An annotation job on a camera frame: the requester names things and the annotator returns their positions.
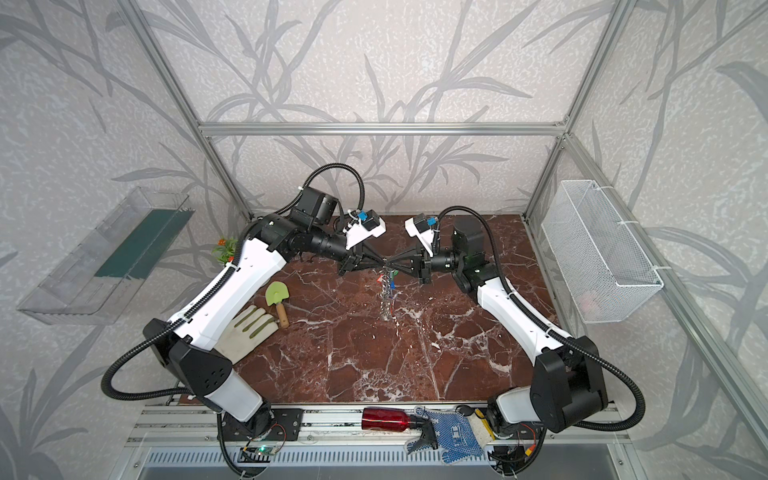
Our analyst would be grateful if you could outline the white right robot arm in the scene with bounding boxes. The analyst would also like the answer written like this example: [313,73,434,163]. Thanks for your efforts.
[395,205,647,438]

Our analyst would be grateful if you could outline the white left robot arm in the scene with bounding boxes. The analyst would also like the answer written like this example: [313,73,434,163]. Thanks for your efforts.
[101,163,386,431]

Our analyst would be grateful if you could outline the green garden trowel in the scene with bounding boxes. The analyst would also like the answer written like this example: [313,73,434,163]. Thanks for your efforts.
[265,281,290,329]

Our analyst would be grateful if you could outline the potted artificial flower plant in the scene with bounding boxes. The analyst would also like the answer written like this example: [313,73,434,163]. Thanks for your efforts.
[212,237,238,265]

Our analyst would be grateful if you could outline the red bottle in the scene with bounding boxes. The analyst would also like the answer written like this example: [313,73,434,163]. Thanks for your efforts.
[361,407,425,433]

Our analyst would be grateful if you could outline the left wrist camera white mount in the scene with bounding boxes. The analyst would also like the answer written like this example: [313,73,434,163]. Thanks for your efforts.
[342,210,386,250]

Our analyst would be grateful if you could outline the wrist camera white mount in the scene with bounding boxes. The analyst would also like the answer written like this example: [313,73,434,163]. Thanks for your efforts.
[342,210,386,250]
[404,213,437,257]

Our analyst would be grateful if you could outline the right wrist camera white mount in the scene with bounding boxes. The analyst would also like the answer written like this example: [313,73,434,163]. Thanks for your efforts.
[404,213,437,257]

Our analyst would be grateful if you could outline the white wire mesh basket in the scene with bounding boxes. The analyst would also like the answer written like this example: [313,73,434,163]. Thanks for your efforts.
[542,180,664,324]

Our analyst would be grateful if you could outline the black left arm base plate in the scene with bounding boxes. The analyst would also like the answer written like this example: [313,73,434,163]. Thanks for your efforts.
[220,408,304,442]

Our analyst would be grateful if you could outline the aluminium frame crossbar back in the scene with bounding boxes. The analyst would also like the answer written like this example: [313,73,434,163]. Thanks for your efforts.
[199,122,565,137]

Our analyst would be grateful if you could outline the clear plastic wall shelf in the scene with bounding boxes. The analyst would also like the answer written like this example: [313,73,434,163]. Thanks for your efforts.
[17,187,195,325]

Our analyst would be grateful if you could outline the aluminium frame post right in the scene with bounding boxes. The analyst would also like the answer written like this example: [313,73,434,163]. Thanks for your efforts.
[522,0,636,225]

